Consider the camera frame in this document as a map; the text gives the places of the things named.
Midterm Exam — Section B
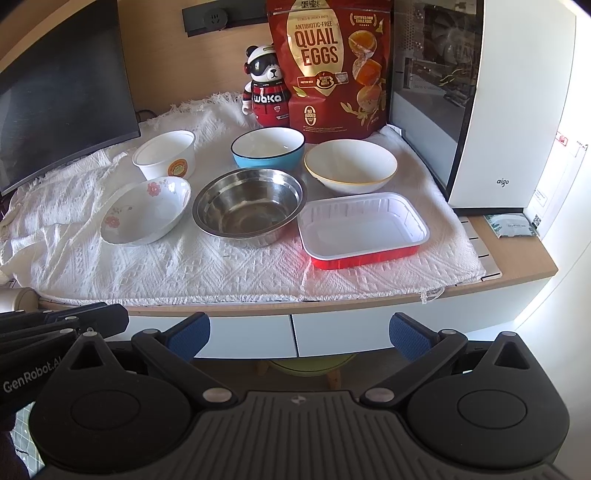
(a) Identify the white glass PC case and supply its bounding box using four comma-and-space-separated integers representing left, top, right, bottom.
389, 1, 576, 215

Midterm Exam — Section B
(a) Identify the yellow green stool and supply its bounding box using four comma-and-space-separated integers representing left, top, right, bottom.
266, 353, 356, 390

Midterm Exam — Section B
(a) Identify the panda racer figurine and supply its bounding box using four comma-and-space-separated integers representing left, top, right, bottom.
242, 45, 290, 127

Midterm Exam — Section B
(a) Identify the stainless steel bowl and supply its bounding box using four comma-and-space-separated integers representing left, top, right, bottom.
192, 168, 307, 248

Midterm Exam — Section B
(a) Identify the black computer monitor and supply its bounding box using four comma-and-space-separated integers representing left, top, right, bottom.
1, 1, 139, 193

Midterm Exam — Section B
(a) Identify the white woven tablecloth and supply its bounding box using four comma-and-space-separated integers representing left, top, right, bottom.
0, 91, 487, 308

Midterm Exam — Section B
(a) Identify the red foil tray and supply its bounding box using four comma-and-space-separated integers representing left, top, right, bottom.
297, 192, 430, 270

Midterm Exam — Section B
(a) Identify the silver cylinder object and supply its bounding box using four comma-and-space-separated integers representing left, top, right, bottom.
0, 287, 39, 313

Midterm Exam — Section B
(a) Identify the cream bowl yellow rim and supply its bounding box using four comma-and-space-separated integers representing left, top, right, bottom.
304, 139, 398, 195

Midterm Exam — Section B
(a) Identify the black wall power strip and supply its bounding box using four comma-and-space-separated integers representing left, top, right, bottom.
181, 0, 267, 37

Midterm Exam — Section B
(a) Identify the green white packet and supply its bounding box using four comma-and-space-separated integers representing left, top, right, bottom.
484, 213, 537, 238

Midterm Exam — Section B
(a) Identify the blue enamel bowl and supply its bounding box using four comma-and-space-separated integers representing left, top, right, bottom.
230, 127, 305, 172

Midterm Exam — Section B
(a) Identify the red quail eggs bag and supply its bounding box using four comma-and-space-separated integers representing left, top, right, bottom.
266, 0, 393, 144

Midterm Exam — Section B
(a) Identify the white paper bowl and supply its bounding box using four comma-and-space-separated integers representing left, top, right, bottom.
132, 130, 197, 180

